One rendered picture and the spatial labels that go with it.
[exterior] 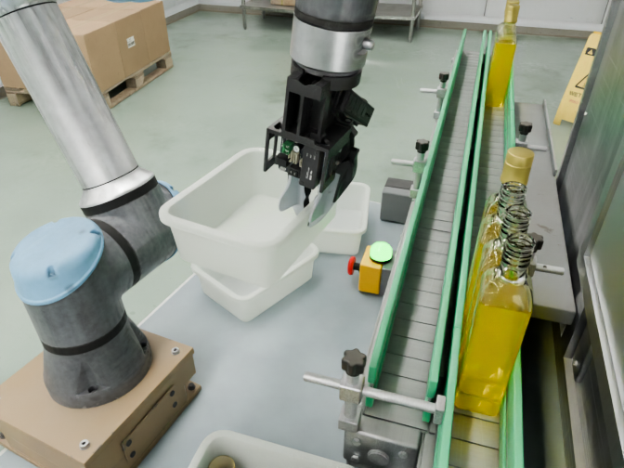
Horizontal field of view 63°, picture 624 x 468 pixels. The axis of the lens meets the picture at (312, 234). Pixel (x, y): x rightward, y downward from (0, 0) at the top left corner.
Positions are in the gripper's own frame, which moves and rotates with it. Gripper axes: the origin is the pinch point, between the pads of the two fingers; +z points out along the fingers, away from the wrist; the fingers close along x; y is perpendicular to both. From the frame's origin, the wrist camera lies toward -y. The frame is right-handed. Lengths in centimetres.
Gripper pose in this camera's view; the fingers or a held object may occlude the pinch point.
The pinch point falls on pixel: (310, 213)
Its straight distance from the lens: 64.9
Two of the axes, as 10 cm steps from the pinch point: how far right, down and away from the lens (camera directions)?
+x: 9.0, 3.6, -2.6
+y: -4.3, 5.3, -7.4
